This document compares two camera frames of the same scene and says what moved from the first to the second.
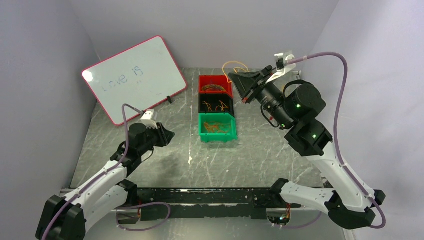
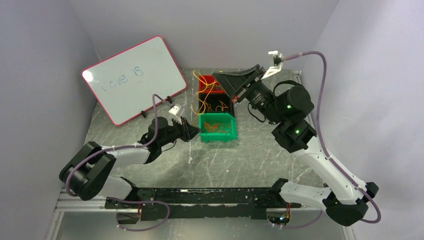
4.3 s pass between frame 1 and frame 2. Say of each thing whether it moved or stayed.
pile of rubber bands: stayed
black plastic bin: stayed
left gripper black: moved
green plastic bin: stayed
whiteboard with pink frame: stayed
